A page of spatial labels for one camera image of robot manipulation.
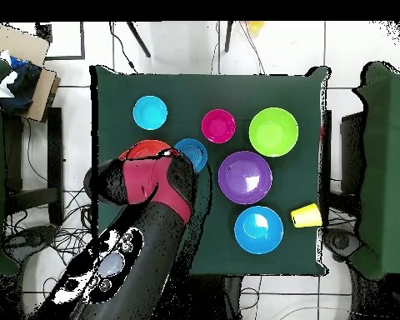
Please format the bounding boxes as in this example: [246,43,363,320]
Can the large blue plastic bowl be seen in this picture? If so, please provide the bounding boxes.
[233,205,284,256]

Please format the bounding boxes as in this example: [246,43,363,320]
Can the large green plastic bowl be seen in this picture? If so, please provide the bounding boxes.
[248,107,300,158]

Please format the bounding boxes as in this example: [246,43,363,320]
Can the purple plastic bowl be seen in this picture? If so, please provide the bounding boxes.
[217,150,274,206]

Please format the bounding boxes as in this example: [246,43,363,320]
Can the yellow plastic cup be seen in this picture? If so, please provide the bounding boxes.
[290,202,323,229]

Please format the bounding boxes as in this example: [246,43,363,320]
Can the orange plastic bowl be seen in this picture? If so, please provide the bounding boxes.
[118,139,181,163]

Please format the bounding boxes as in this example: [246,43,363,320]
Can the small dark blue bowl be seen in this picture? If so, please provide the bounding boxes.
[174,137,209,175]

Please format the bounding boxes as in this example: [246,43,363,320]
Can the black equipment base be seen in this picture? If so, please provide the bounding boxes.
[322,225,363,263]
[2,225,60,253]

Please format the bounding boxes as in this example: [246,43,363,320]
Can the black bench frame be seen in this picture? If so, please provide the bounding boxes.
[318,109,368,216]
[2,106,67,226]

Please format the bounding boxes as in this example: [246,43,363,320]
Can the pink plastic bowl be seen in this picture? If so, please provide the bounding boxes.
[201,108,238,144]

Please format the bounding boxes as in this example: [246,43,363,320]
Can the small cyan plastic bowl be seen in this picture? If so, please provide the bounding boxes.
[132,95,169,131]

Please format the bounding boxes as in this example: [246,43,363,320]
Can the tangled black floor cables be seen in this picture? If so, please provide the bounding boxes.
[6,182,108,308]

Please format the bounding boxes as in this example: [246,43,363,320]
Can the dark green tablecloth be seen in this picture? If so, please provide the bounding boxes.
[89,64,331,279]

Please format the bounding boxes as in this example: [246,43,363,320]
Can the black tripod leg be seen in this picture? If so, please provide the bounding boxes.
[222,21,235,54]
[125,21,153,59]

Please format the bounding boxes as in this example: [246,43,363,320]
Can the cardboard box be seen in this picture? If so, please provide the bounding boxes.
[0,25,63,123]

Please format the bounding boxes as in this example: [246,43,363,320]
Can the small yellow object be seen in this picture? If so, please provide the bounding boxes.
[246,21,265,38]

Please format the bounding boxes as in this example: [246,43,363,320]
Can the blue and white cloth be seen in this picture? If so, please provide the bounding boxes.
[0,52,43,116]

